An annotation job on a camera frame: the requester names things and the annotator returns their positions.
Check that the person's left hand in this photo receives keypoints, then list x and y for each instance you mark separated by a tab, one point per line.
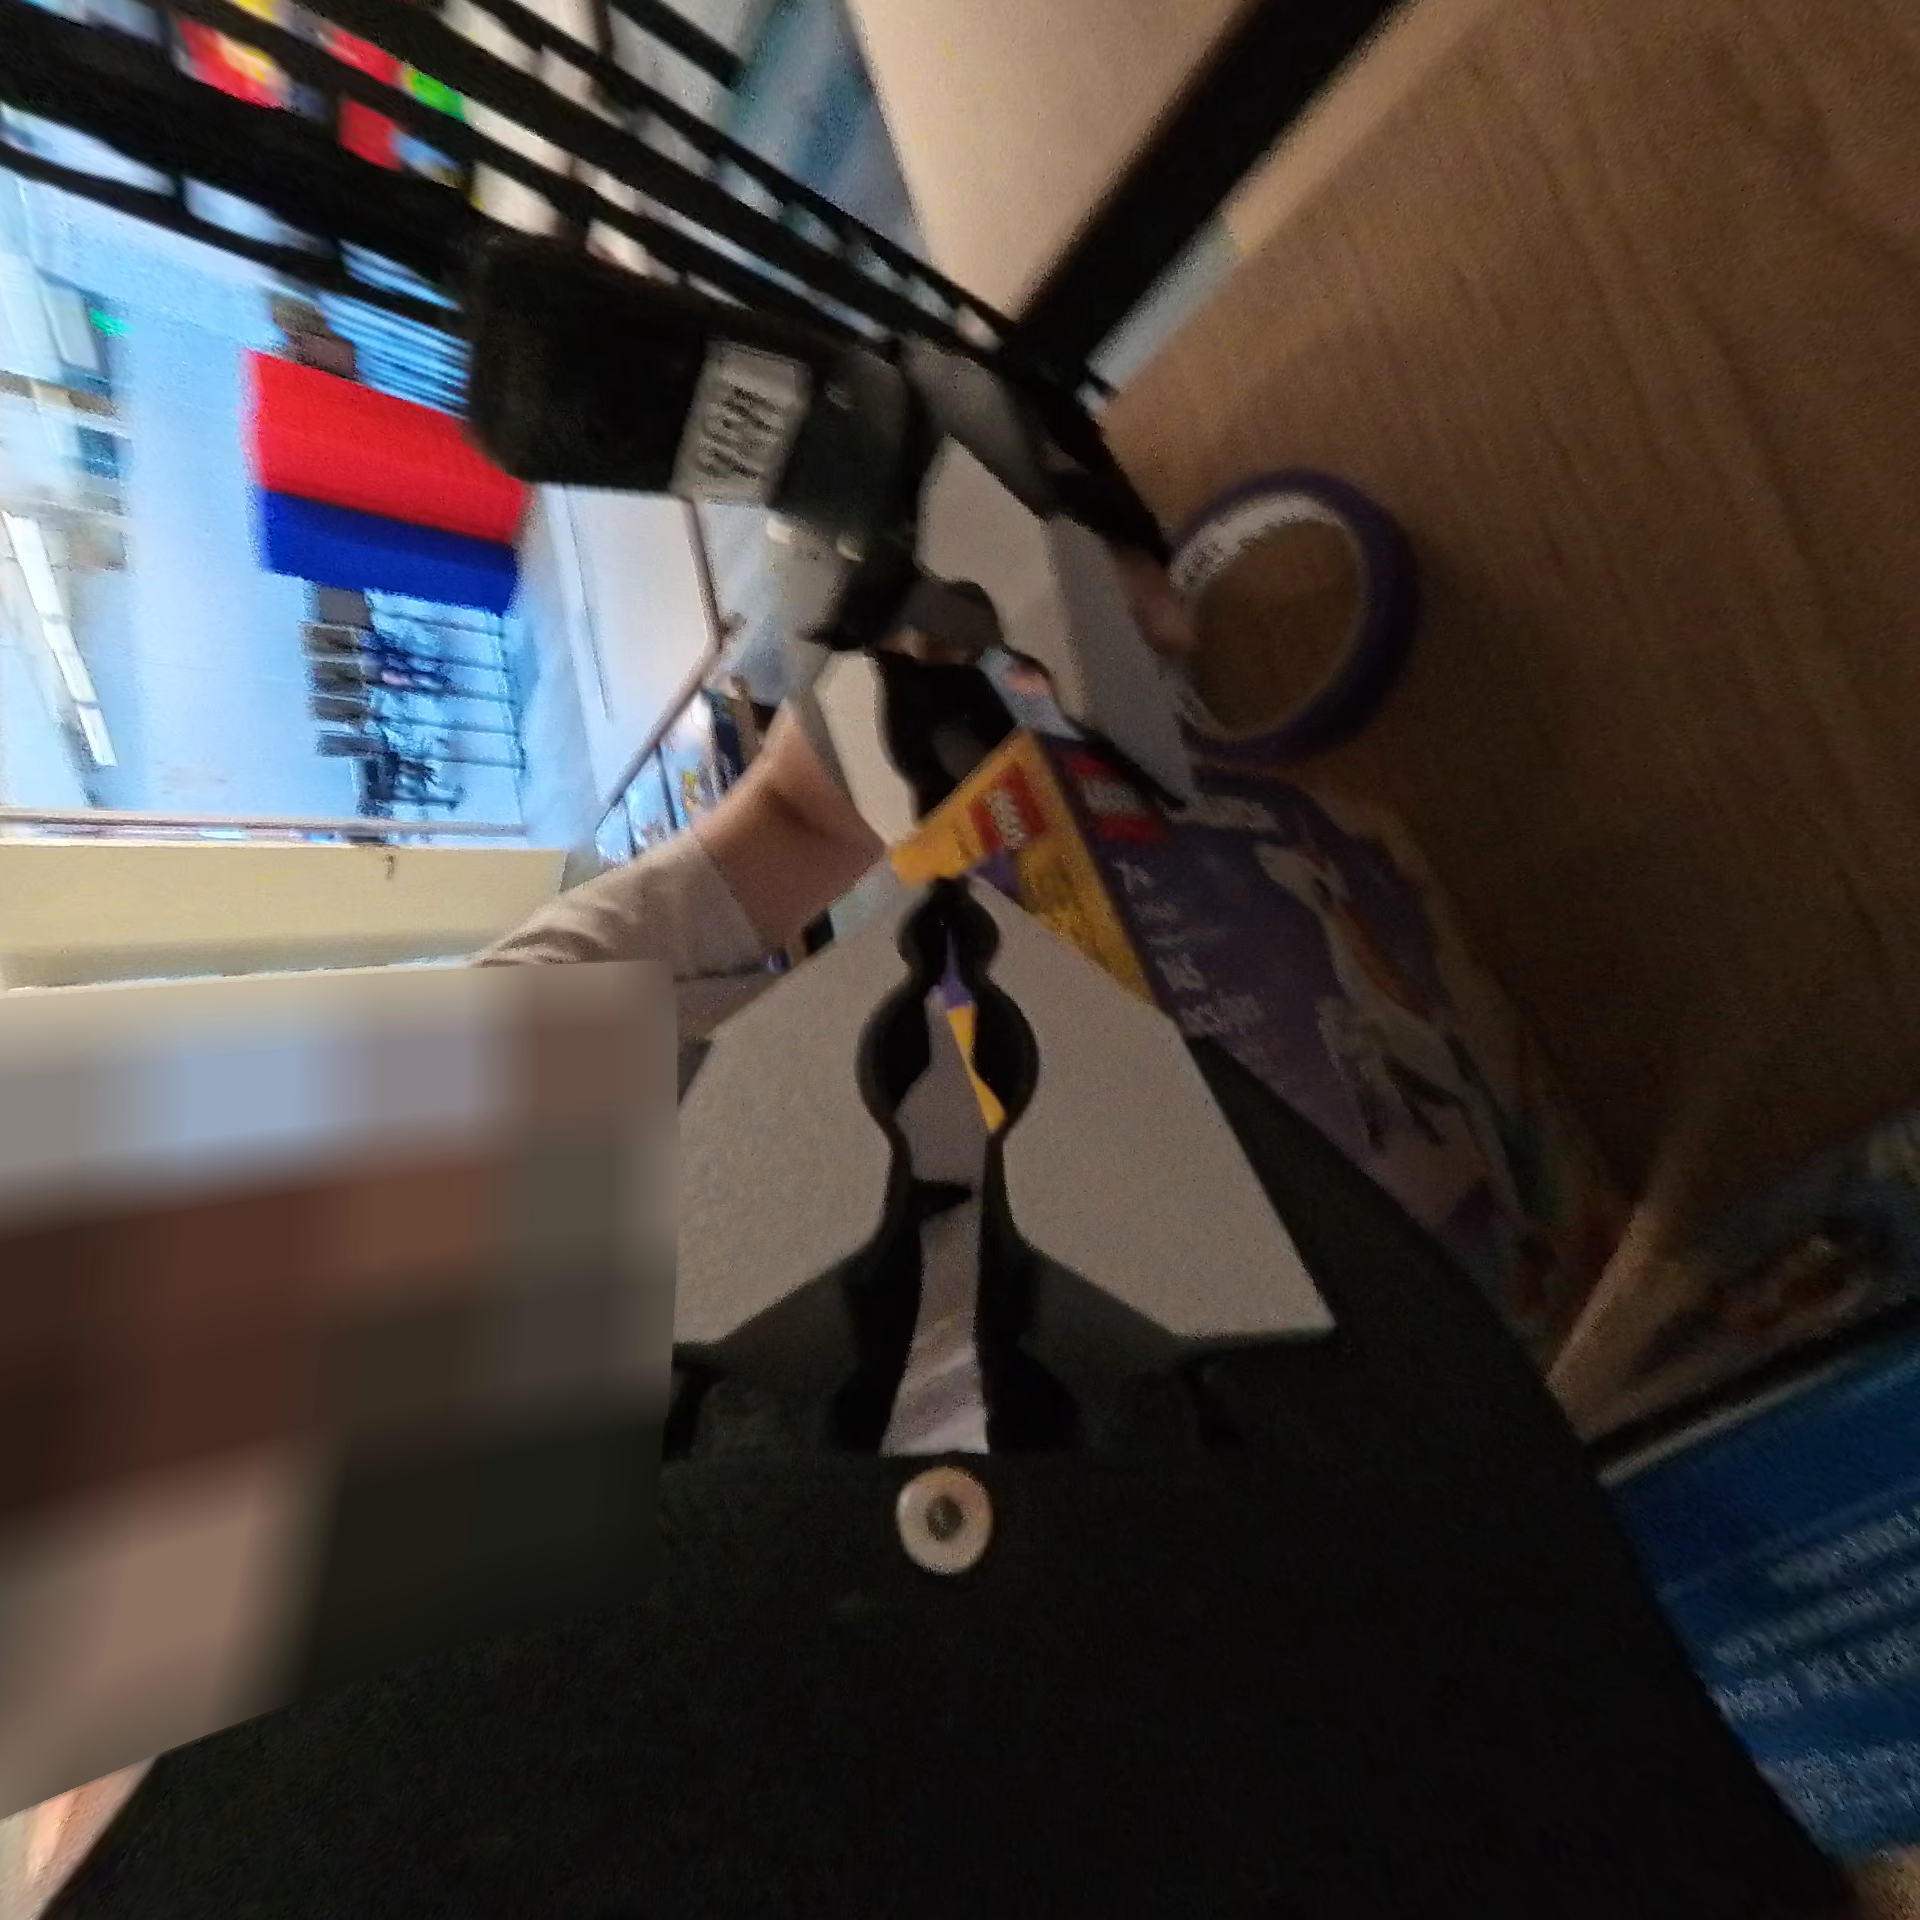
818	840

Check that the red and blue block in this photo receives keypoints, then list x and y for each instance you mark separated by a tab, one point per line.
383	481

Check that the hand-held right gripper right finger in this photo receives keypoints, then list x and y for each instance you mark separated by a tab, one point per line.
1141	1184

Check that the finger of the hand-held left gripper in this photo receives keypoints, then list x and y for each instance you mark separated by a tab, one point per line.
1124	660

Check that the wooden shelf board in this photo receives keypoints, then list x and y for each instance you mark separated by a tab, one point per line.
1620	525

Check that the black metal beam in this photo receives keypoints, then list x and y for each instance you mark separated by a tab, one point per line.
1200	181

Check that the black metal shelf frame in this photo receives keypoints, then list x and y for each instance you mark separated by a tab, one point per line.
600	181

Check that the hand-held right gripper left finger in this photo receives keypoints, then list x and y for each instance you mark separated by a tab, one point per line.
765	1200

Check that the person's left forearm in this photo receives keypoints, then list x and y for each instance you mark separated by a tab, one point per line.
644	914

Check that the purple tape roll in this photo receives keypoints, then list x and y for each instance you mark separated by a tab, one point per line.
1389	601

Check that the purple unicorn toy box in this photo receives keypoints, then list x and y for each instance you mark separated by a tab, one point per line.
1291	961

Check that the blue toy box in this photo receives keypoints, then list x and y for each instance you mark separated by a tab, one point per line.
1785	1575

